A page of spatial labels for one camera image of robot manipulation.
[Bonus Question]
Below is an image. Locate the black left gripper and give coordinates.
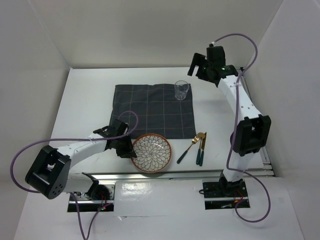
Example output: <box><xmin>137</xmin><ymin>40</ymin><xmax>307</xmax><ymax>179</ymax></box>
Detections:
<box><xmin>114</xmin><ymin>133</ymin><xmax>136</xmax><ymax>159</ymax></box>

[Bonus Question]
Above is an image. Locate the gold knife green handle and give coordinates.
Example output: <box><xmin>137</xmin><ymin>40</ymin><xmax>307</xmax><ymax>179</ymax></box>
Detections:
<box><xmin>198</xmin><ymin>133</ymin><xmax>207</xmax><ymax>166</ymax></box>

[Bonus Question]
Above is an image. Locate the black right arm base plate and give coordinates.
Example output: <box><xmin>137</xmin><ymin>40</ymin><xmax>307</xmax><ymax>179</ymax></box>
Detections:
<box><xmin>198</xmin><ymin>181</ymin><xmax>251</xmax><ymax>210</ymax></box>

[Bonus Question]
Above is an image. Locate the floral patterned plate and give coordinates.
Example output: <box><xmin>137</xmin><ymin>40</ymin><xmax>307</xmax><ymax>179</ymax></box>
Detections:
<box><xmin>131</xmin><ymin>133</ymin><xmax>172</xmax><ymax>174</ymax></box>

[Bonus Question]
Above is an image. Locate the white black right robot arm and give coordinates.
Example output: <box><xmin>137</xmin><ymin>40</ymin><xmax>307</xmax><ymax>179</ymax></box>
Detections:
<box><xmin>187</xmin><ymin>44</ymin><xmax>271</xmax><ymax>197</ymax></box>

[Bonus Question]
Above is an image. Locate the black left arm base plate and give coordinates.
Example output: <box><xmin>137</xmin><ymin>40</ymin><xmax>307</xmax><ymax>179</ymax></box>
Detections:
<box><xmin>73</xmin><ymin>181</ymin><xmax>116</xmax><ymax>213</ymax></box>

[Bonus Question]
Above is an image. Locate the gold fork green handle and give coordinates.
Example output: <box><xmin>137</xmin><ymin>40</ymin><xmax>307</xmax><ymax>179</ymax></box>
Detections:
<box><xmin>195</xmin><ymin>132</ymin><xmax>205</xmax><ymax>165</ymax></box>

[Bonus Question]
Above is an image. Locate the clear drinking glass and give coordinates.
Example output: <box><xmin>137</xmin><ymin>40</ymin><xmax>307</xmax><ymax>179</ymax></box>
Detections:
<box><xmin>174</xmin><ymin>80</ymin><xmax>189</xmax><ymax>101</ymax></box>

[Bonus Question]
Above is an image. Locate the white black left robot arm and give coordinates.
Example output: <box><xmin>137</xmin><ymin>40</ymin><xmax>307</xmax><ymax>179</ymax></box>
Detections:
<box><xmin>25</xmin><ymin>119</ymin><xmax>136</xmax><ymax>200</ymax></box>

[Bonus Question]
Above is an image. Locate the dark grey checked cloth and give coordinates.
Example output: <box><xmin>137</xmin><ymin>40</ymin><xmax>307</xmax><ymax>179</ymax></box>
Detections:
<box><xmin>109</xmin><ymin>83</ymin><xmax>196</xmax><ymax>140</ymax></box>

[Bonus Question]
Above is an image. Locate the gold spoon green handle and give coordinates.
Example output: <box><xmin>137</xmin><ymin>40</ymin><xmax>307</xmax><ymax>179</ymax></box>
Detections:
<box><xmin>176</xmin><ymin>133</ymin><xmax>202</xmax><ymax>164</ymax></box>

